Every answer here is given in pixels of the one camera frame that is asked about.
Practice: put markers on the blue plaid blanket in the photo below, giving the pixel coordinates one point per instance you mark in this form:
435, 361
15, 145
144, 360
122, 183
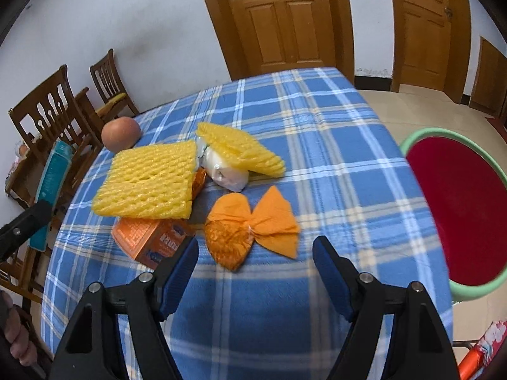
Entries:
324, 158

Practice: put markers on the person's left hand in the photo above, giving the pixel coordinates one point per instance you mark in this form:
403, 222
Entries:
18, 336

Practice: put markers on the large yellow foam net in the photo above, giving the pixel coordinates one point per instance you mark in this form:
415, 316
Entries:
148, 184

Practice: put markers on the orange paper wrapper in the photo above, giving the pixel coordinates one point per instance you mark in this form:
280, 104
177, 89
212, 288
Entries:
253, 225

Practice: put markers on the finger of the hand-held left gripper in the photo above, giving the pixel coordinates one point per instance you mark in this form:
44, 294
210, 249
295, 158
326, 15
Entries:
23, 227

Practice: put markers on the yellow seat cushion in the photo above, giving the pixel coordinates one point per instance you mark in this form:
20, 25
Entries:
114, 103

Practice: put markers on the white paper ball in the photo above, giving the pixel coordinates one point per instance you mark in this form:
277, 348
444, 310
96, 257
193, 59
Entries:
223, 172

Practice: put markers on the low wooden wall panel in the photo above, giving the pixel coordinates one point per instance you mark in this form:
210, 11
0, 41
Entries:
491, 77

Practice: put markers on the red doormat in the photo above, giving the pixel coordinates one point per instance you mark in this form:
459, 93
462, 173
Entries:
497, 124

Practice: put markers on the small wooden chair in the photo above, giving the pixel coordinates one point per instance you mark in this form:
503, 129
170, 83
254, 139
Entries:
107, 77

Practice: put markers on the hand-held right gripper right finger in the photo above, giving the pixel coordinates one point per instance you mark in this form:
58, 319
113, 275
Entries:
332, 281

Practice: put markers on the teal box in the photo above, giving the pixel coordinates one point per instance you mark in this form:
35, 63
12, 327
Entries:
51, 190

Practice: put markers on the large wooden chair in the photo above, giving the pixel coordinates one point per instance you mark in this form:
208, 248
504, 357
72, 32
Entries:
47, 107

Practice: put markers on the orange snack packet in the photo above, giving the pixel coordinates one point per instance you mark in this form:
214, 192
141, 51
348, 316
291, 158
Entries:
198, 184

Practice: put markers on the red printed cloth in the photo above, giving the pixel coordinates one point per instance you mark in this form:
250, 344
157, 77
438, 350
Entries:
485, 348

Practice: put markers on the small yellow foam net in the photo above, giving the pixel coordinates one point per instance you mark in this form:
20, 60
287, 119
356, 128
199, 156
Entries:
241, 148

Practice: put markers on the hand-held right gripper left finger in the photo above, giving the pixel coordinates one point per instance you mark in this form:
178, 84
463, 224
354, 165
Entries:
178, 277

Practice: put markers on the orange cardboard box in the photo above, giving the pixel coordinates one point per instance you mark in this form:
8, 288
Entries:
138, 238

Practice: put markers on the red apple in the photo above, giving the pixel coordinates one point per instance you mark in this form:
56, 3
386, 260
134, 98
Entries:
121, 133

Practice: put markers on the red basin with green rim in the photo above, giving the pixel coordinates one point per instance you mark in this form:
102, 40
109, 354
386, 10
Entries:
463, 206

